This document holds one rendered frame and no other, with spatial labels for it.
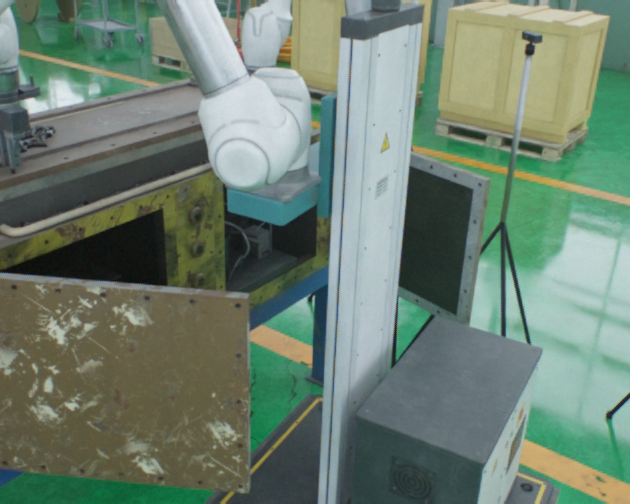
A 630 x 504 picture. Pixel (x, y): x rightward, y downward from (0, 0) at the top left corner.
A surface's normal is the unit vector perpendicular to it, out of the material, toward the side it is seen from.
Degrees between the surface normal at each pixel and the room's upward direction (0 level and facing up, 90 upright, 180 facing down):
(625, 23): 90
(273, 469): 0
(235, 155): 97
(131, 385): 90
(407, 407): 0
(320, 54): 90
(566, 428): 0
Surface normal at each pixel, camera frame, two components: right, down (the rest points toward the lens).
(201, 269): 0.80, 0.29
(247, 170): -0.12, 0.50
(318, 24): -0.62, 0.31
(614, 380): 0.04, -0.90
